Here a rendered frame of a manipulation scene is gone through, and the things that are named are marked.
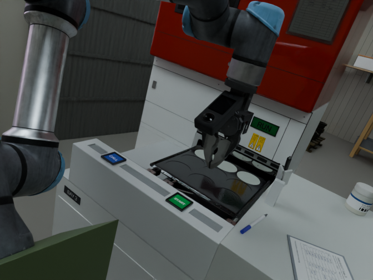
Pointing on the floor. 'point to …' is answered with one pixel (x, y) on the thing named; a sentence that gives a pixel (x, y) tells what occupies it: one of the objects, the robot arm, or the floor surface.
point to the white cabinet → (157, 269)
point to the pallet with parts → (317, 136)
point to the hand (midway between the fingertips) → (210, 164)
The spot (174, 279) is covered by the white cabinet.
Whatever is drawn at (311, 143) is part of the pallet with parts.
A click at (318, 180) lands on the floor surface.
